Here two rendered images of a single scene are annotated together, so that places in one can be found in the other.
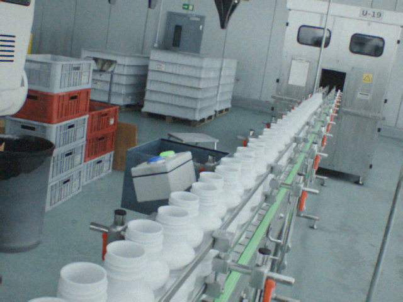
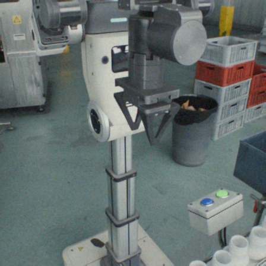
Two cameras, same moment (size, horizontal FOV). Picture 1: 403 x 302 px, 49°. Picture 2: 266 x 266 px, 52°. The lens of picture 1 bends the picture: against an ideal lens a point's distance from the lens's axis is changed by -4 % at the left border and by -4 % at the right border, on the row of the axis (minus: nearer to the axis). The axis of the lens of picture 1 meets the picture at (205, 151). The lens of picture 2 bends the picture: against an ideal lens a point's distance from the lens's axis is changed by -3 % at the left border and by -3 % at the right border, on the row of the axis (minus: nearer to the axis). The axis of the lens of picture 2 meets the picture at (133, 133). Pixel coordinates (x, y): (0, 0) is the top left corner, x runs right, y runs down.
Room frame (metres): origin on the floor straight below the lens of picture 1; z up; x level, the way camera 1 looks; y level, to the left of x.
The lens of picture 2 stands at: (0.32, -0.15, 1.63)
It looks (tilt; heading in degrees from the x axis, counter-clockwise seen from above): 28 degrees down; 43
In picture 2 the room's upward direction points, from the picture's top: straight up
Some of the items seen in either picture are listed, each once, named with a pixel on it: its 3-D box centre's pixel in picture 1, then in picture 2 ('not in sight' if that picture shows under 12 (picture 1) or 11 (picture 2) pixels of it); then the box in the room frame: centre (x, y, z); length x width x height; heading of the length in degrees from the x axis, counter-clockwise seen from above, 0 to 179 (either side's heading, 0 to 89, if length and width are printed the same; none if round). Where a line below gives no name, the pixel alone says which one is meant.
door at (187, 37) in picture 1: (180, 54); not in sight; (11.86, 1.02, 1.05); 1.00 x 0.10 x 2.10; 74
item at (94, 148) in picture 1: (82, 140); (249, 92); (4.10, 1.15, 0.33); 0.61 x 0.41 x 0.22; 167
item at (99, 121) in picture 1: (84, 117); (252, 76); (4.11, 1.15, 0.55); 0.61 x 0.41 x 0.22; 167
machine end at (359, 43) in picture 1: (332, 90); not in sight; (6.25, -1.58, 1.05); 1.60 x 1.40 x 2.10; 164
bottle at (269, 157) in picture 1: (259, 171); not in sight; (1.04, -0.13, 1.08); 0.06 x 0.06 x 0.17
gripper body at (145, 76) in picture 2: not in sight; (145, 72); (0.66, 0.14, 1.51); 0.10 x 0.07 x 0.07; 75
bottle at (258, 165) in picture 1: (249, 183); not in sight; (0.93, -0.10, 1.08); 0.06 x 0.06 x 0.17
